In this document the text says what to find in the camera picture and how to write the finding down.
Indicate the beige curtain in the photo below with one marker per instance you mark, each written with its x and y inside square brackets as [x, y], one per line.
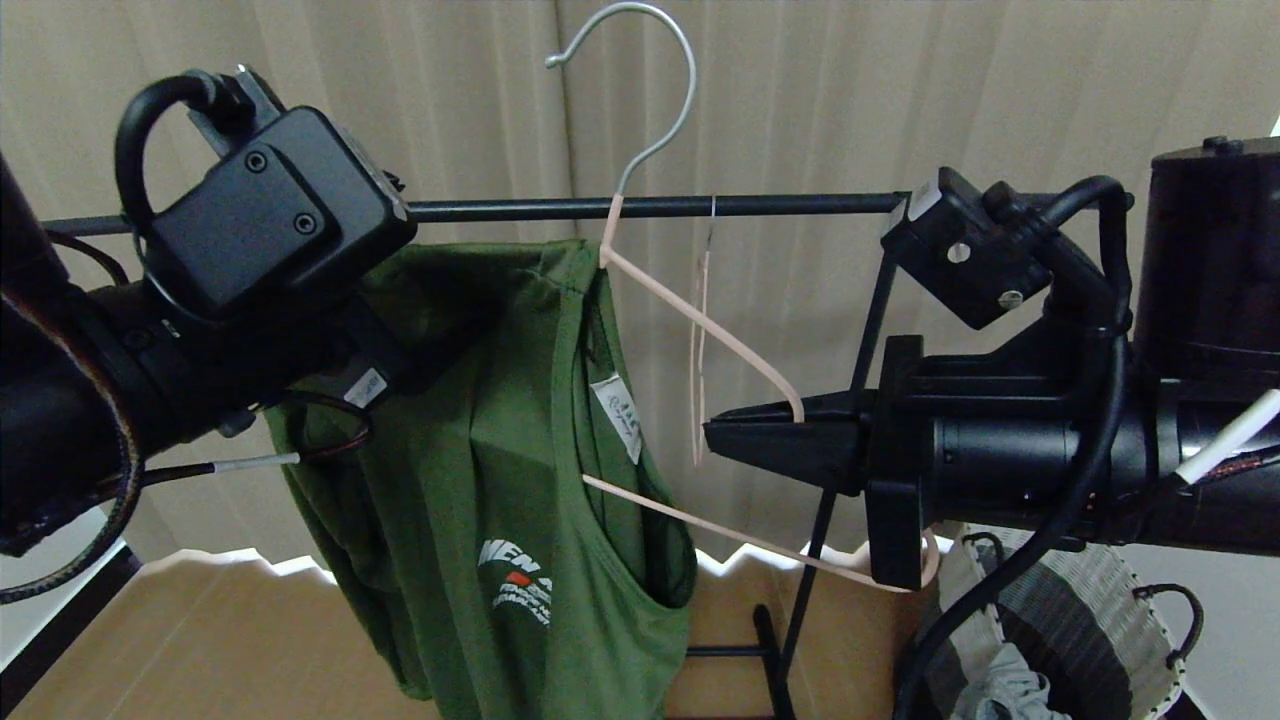
[850, 100]

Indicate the pale grey garment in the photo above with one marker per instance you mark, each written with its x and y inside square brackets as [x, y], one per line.
[1000, 690]

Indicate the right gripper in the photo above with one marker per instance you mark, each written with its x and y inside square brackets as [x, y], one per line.
[1000, 440]

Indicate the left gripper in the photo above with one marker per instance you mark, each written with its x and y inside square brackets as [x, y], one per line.
[280, 360]

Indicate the white laundry basket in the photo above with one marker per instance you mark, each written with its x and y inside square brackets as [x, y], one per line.
[1130, 620]

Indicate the pink clothes hanger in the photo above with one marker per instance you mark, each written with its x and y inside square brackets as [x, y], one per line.
[693, 380]
[691, 85]

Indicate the black clothes rack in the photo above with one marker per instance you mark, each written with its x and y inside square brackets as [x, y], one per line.
[800, 205]

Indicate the green printed T-shirt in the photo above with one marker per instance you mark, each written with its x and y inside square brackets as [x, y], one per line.
[450, 500]

